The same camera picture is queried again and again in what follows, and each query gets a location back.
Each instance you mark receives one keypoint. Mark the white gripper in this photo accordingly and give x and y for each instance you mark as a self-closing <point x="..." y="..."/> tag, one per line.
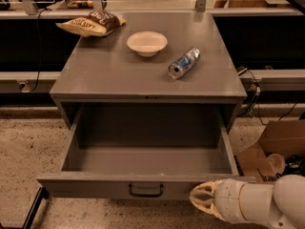
<point x="229" y="198"/>

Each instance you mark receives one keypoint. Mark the grey top drawer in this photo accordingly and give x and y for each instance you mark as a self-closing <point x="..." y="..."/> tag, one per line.
<point x="113" y="145"/>

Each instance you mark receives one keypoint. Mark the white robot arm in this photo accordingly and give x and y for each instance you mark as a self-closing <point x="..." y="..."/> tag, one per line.
<point x="280" y="205"/>

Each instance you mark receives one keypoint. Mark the clear plastic cup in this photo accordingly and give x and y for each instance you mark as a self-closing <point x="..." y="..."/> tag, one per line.
<point x="277" y="162"/>

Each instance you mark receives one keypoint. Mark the dark bottles in box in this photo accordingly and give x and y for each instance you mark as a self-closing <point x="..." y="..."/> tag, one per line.
<point x="294" y="165"/>

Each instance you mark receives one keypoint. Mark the open cardboard box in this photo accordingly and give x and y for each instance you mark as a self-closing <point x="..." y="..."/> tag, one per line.
<point x="286" y="138"/>

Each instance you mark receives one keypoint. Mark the silver blue soda can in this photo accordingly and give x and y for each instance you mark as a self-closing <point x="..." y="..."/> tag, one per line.
<point x="184" y="63"/>

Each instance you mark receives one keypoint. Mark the white paper bowl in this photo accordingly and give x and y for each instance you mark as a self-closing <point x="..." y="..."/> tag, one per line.
<point x="147" y="43"/>

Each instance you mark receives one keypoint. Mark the grey metal cabinet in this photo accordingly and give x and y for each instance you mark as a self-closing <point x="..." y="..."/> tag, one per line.
<point x="105" y="69"/>

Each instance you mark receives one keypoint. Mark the yellow brown chip bag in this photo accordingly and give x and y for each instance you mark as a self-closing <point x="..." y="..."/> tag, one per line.
<point x="98" y="23"/>

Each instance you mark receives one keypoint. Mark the black drawer handle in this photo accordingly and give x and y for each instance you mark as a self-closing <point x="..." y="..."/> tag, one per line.
<point x="139" y="191"/>

